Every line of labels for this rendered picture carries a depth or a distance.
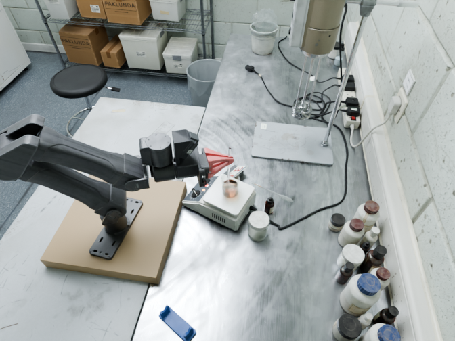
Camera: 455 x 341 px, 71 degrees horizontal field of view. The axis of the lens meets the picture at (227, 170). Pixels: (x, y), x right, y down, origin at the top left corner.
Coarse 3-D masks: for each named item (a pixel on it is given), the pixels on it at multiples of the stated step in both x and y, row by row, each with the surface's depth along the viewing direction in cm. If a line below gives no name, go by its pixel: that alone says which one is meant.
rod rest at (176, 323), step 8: (160, 312) 78; (168, 312) 80; (168, 320) 79; (176, 320) 79; (184, 320) 79; (176, 328) 78; (184, 328) 78; (192, 328) 76; (184, 336) 74; (192, 336) 77
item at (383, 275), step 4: (376, 268) 82; (380, 268) 80; (384, 268) 80; (372, 272) 81; (376, 272) 80; (380, 272) 79; (384, 272) 79; (388, 272) 79; (376, 276) 80; (380, 276) 78; (384, 276) 78; (388, 276) 78; (380, 280) 79; (384, 280) 79; (388, 280) 80; (384, 284) 79; (388, 284) 80; (380, 288) 81
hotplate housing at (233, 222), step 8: (184, 200) 100; (200, 200) 96; (248, 200) 96; (192, 208) 100; (200, 208) 97; (208, 208) 94; (216, 208) 94; (248, 208) 98; (256, 208) 98; (208, 216) 98; (216, 216) 95; (224, 216) 92; (232, 216) 92; (240, 216) 92; (224, 224) 96; (232, 224) 93; (240, 224) 96
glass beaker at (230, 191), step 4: (224, 172) 91; (232, 172) 92; (236, 172) 92; (224, 176) 92; (232, 176) 93; (236, 176) 92; (224, 180) 93; (236, 180) 93; (224, 184) 89; (236, 184) 90; (224, 188) 91; (228, 188) 90; (232, 188) 90; (236, 188) 91; (224, 192) 92; (228, 192) 91; (232, 192) 91; (236, 192) 93; (224, 196) 94; (228, 196) 93; (232, 196) 93
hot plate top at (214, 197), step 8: (216, 184) 97; (240, 184) 97; (208, 192) 95; (216, 192) 95; (240, 192) 95; (248, 192) 95; (208, 200) 93; (216, 200) 93; (224, 200) 93; (232, 200) 93; (240, 200) 93; (224, 208) 91; (232, 208) 91; (240, 208) 91
